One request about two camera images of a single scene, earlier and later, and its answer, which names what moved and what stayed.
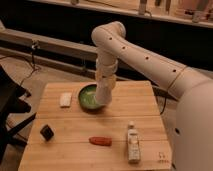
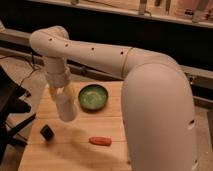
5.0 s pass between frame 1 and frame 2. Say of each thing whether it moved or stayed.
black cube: stayed
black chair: stayed
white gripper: moved
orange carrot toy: stayed
